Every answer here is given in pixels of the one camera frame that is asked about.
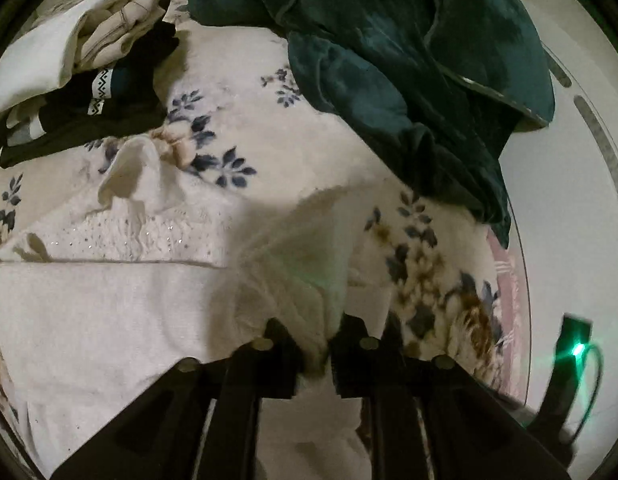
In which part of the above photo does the white bed headboard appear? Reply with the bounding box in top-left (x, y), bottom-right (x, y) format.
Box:
top-left (501, 0), bottom-right (618, 479)

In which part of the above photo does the pink mattress edge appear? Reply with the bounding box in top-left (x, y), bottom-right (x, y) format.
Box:
top-left (488, 231), bottom-right (531, 404)

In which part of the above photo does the white knitted sweater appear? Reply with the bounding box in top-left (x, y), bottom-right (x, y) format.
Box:
top-left (0, 139), bottom-right (371, 479)

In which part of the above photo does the floral bed sheet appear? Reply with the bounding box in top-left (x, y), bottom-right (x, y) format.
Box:
top-left (0, 0), bottom-right (513, 470)

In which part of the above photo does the cream folded garment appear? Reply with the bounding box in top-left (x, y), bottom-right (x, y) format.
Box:
top-left (0, 0), bottom-right (171, 117)

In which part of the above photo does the dark green plush blanket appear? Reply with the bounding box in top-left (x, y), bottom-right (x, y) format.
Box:
top-left (187, 0), bottom-right (555, 243)

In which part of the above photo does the black garment with zigzag label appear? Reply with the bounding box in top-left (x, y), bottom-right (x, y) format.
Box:
top-left (0, 21), bottom-right (179, 168)

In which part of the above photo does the black cable with green light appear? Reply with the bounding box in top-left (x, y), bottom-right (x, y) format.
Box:
top-left (526, 311), bottom-right (605, 453)

